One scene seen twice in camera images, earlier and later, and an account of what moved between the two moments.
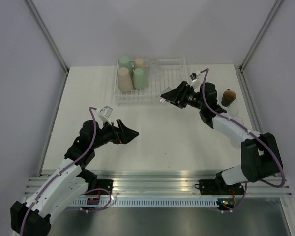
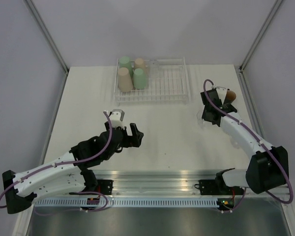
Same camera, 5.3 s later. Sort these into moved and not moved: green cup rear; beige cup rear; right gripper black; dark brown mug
Moved: right gripper black
Not moved: green cup rear; dark brown mug; beige cup rear
